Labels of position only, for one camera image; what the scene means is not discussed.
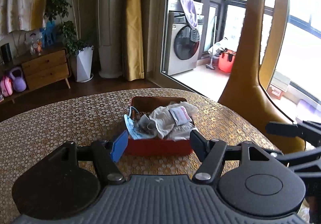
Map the white bag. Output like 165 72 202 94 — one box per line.
208 37 228 55

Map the black speaker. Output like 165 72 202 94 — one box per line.
0 43 12 63

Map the yellow giraffe statue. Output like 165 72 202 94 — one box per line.
218 0 305 153

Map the blue box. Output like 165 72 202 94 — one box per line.
40 22 57 48

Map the yellow curtain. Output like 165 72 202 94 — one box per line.
124 0 146 82

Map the wooden cabinet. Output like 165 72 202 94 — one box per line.
0 47 71 104

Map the green potted plant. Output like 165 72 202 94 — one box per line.
44 0 95 57

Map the toy figure box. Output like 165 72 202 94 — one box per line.
25 30 43 55

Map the white planter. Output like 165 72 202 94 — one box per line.
75 46 94 83

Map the clear plastic packet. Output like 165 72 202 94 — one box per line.
169 123 199 141

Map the red tin box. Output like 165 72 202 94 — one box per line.
124 97 195 156

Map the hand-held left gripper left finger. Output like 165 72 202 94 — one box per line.
60 131 129 185

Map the cardboard box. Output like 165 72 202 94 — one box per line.
267 71 292 100

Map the purple cloth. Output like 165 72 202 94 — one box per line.
179 0 199 30

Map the red bucket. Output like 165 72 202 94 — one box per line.
218 48 237 73

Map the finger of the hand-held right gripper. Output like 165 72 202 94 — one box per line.
265 120 321 147
262 147 321 173

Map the pink toy case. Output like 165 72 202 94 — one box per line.
0 75 13 98

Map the tissue pack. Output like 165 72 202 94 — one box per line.
168 107 194 125

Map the white washing machine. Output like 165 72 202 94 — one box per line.
168 0 204 76

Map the blue printed face mask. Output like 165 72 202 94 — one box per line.
124 107 156 141

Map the covered standing air conditioner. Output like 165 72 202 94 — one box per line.
98 0 125 78

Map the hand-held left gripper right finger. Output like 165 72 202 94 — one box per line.
189 129 272 186

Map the purple kettlebell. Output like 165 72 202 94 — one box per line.
9 67 27 93

